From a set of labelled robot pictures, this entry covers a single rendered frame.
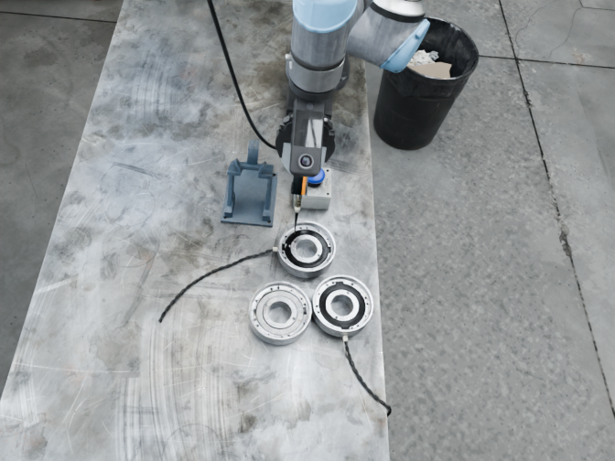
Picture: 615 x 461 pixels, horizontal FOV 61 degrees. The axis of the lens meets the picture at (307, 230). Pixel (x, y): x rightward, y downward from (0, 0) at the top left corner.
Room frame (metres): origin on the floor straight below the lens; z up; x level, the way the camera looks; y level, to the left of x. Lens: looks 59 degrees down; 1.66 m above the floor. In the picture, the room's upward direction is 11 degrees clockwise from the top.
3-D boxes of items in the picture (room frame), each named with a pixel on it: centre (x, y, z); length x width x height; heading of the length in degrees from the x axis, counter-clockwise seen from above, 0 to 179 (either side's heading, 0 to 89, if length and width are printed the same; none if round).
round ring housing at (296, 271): (0.47, 0.00, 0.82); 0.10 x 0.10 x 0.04
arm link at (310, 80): (0.58, 0.04, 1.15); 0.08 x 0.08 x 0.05
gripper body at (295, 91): (0.59, 0.03, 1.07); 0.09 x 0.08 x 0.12; 6
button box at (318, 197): (0.62, 0.01, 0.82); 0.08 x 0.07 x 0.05; 9
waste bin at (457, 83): (1.62, -0.32, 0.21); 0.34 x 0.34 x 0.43
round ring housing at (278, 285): (0.34, 0.02, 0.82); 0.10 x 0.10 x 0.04
